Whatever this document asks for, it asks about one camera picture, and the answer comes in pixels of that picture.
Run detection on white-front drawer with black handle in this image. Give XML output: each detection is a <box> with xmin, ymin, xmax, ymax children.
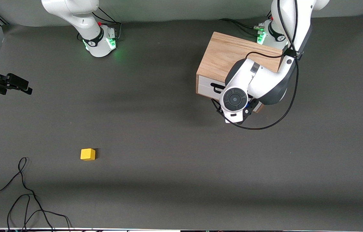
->
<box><xmin>198</xmin><ymin>76</ymin><xmax>264</xmax><ymax>113</ymax></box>

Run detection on yellow cube block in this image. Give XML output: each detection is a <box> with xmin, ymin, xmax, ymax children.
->
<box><xmin>80</xmin><ymin>148</ymin><xmax>96</xmax><ymax>161</ymax></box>

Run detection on wooden drawer cabinet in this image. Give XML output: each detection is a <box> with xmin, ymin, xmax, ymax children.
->
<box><xmin>196</xmin><ymin>31</ymin><xmax>283</xmax><ymax>113</ymax></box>

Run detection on dark grey table mat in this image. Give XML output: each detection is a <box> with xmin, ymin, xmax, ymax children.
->
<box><xmin>0</xmin><ymin>11</ymin><xmax>363</xmax><ymax>230</ymax></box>

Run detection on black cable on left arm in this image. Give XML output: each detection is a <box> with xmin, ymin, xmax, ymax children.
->
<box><xmin>211</xmin><ymin>0</ymin><xmax>299</xmax><ymax>130</ymax></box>

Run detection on black left arm base cables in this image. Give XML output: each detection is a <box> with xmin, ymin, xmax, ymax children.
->
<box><xmin>219</xmin><ymin>18</ymin><xmax>264</xmax><ymax>36</ymax></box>

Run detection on black arm base cables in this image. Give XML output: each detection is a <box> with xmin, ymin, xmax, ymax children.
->
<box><xmin>92</xmin><ymin>7</ymin><xmax>122</xmax><ymax>41</ymax></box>
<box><xmin>219</xmin><ymin>18</ymin><xmax>264</xmax><ymax>36</ymax></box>

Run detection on thin black loose cable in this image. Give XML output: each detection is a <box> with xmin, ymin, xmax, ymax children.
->
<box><xmin>0</xmin><ymin>157</ymin><xmax>72</xmax><ymax>232</ymax></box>

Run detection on black right arm base cables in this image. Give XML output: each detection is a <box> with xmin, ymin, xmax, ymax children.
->
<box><xmin>92</xmin><ymin>7</ymin><xmax>122</xmax><ymax>41</ymax></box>

